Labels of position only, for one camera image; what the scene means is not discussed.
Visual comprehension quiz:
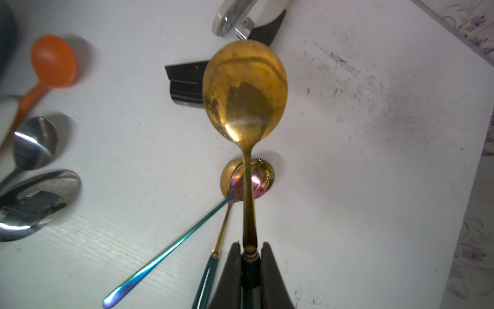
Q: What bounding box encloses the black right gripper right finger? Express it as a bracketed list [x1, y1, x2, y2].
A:
[261, 242, 294, 309]

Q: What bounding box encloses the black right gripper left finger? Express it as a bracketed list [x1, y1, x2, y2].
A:
[208, 242, 242, 309]

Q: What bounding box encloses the gold spoon green handle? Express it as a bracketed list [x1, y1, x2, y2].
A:
[192, 158, 243, 308]
[202, 40, 288, 308]

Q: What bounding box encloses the iridescent rainbow spoon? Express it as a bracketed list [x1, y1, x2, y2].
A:
[102, 159, 275, 309]

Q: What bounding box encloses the large silver spoon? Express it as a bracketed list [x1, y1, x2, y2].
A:
[1, 169, 81, 242]

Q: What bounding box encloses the small silver spoon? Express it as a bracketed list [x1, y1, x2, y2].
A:
[1, 117, 58, 191]

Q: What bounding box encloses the orange plastic spoon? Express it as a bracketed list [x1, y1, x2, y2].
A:
[11, 35, 78, 130]

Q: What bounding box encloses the teal plastic storage box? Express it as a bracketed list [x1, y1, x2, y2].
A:
[0, 0, 17, 73]

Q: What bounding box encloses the black stapler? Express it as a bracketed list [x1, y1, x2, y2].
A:
[165, 61, 208, 109]

